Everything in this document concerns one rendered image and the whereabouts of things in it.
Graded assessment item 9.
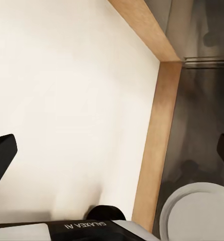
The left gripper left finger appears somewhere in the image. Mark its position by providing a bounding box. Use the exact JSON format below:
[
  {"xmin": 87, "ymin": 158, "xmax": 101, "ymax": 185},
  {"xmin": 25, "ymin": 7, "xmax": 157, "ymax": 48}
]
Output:
[{"xmin": 0, "ymin": 134, "xmax": 18, "ymax": 180}]

